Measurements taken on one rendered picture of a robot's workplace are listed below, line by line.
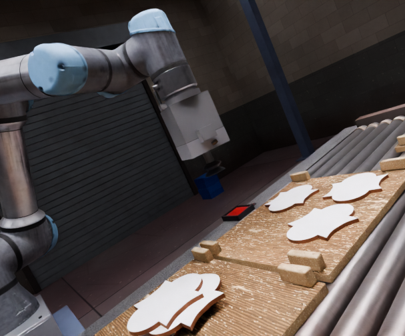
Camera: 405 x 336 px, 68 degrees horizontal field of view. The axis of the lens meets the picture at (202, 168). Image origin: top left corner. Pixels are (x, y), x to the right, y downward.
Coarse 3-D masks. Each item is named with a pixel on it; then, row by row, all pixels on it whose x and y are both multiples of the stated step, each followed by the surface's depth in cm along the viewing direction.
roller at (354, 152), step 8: (384, 120) 125; (376, 128) 120; (384, 128) 120; (368, 136) 114; (376, 136) 115; (360, 144) 109; (352, 152) 104; (344, 160) 100; (336, 168) 96; (328, 176) 92
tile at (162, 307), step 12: (192, 276) 56; (168, 288) 56; (180, 288) 54; (192, 288) 52; (144, 300) 55; (156, 300) 53; (168, 300) 52; (180, 300) 50; (192, 300) 49; (144, 312) 51; (156, 312) 50; (168, 312) 48; (180, 312) 48; (132, 324) 49; (144, 324) 48; (156, 324) 47; (168, 324) 45
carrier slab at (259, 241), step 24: (384, 192) 62; (264, 216) 78; (288, 216) 72; (360, 216) 57; (216, 240) 77; (240, 240) 71; (264, 240) 65; (288, 240) 61; (336, 240) 53; (360, 240) 51; (240, 264) 62; (264, 264) 56; (288, 264) 52; (336, 264) 47
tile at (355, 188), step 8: (352, 176) 76; (360, 176) 74; (368, 176) 72; (376, 176) 70; (384, 176) 68; (336, 184) 76; (344, 184) 73; (352, 184) 71; (360, 184) 69; (368, 184) 67; (376, 184) 66; (336, 192) 71; (344, 192) 69; (352, 192) 67; (360, 192) 65; (368, 192) 64; (376, 192) 64; (336, 200) 67; (344, 200) 65; (352, 200) 64
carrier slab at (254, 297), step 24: (192, 264) 69; (216, 264) 64; (240, 288) 52; (264, 288) 49; (288, 288) 46; (312, 288) 44; (216, 312) 48; (240, 312) 46; (264, 312) 43; (288, 312) 41
